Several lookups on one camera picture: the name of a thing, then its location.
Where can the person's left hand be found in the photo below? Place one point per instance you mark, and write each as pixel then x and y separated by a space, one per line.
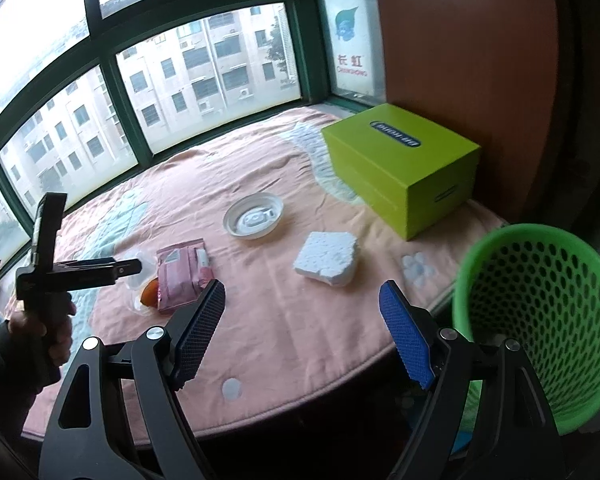
pixel 60 330

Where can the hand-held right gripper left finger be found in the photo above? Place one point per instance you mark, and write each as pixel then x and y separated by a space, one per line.
pixel 200 330

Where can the clear plastic cup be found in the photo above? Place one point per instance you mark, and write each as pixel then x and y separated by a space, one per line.
pixel 132 305

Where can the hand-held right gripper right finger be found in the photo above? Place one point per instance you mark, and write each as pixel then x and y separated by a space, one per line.
pixel 410 340

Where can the pink packet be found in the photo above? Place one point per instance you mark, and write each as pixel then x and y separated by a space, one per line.
pixel 180 275

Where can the white foam block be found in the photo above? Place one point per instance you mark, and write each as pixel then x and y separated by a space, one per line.
pixel 325 255

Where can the orange fruit piece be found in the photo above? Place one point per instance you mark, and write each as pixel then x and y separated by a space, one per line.
pixel 150 292

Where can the green cardboard box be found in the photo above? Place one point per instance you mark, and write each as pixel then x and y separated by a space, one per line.
pixel 390 145

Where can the green window frame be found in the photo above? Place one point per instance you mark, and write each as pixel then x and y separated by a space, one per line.
pixel 305 60

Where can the white window sticker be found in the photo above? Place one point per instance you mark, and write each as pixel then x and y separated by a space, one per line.
pixel 350 20

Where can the person's left forearm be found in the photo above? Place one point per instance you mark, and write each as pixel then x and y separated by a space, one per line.
pixel 10 365

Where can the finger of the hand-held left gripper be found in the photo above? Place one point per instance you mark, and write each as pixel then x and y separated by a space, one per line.
pixel 47 230
pixel 95 270

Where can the green plastic mesh basket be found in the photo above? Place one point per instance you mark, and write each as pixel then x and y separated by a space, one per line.
pixel 461 285

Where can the brown wooden wardrobe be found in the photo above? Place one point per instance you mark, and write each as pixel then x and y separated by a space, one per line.
pixel 455 35

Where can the white round plastic lid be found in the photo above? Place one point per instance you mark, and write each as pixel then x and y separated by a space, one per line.
pixel 252 220

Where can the pink printed blanket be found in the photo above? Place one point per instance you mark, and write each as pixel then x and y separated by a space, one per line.
pixel 305 335

